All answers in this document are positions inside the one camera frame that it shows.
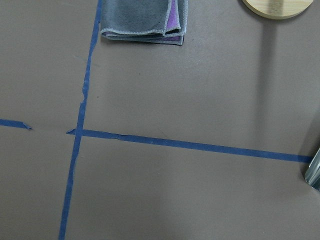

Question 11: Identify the grey folded cloth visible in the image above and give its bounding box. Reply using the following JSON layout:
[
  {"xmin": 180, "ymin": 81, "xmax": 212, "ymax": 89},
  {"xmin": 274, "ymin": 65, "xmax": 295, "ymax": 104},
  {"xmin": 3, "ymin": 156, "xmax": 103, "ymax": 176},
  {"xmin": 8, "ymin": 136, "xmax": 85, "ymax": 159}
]
[{"xmin": 100, "ymin": 0, "xmax": 188, "ymax": 46}]

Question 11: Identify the wooden round stand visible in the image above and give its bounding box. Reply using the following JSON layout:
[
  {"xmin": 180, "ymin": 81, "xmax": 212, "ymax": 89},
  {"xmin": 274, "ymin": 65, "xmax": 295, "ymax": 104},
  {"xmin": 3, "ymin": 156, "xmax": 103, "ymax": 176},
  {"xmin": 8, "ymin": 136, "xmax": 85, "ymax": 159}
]
[{"xmin": 242, "ymin": 0, "xmax": 314, "ymax": 20}]

